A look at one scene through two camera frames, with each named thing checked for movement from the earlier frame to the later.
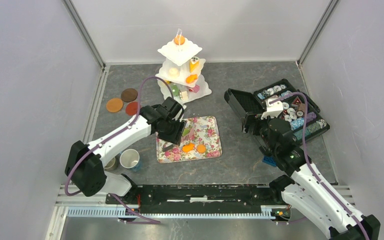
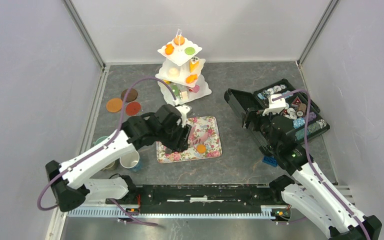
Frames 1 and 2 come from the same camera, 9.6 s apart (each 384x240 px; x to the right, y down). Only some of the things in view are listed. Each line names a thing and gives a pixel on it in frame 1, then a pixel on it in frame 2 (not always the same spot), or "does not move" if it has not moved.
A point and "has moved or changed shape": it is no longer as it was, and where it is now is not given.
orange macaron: (176, 40) does not move
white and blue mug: (129, 158) does not move
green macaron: (185, 131) has moved or changed shape
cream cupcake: (174, 72) does not move
